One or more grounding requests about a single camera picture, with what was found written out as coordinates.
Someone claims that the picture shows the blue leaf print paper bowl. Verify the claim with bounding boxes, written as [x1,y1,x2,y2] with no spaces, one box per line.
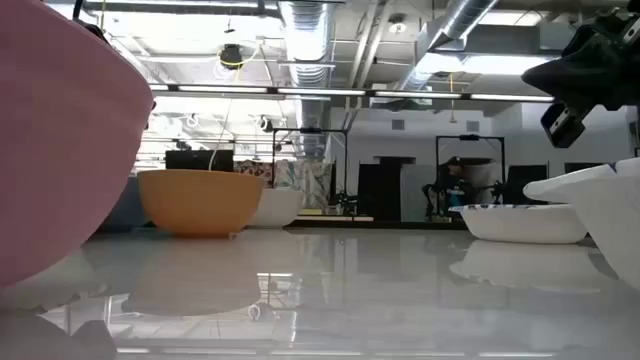
[448,202,589,246]
[522,156,640,293]

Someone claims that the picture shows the white plastic bowl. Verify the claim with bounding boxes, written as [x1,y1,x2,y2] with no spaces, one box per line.
[246,187,305,230]

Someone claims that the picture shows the black monitor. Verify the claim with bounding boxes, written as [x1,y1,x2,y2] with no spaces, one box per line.
[164,149,235,173]

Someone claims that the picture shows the orange plastic bowl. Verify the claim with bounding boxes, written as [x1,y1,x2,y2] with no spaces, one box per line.
[137,168,265,239]

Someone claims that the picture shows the pale hanging cable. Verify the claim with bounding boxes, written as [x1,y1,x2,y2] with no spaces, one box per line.
[206,97,234,172]

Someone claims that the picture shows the blue plastic bowl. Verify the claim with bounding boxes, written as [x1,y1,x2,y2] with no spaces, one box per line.
[98,174,152,234]

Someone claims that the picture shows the patterned cloth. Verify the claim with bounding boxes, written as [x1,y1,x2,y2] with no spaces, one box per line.
[234,159,334,211]

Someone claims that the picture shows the black cabinet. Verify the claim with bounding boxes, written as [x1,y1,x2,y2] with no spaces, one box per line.
[357,156,417,223]

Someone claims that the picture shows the ceiling light strip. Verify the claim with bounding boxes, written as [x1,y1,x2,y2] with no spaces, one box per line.
[148,83,555,104]

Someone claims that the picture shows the person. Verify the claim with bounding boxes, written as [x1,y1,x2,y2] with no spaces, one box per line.
[438,156,484,222]

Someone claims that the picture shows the smooth silver ceiling duct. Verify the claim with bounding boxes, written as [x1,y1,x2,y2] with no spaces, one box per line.
[399,0,501,94]

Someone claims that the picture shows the black rig frame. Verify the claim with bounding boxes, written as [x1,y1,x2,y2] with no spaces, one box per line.
[434,133,507,219]
[271,126,350,217]

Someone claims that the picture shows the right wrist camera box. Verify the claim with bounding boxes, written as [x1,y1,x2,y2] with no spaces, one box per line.
[539,101,588,150]

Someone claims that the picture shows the black screen panel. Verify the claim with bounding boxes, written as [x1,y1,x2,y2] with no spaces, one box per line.
[504,164,549,206]

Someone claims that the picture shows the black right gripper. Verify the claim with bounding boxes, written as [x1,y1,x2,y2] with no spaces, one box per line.
[521,7,640,113]

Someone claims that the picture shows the pink plastic bowl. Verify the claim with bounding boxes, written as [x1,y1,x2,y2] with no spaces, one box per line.
[0,0,155,289]

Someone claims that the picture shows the ribbed silver ceiling duct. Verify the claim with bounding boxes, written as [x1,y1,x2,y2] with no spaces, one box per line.
[278,0,335,157]

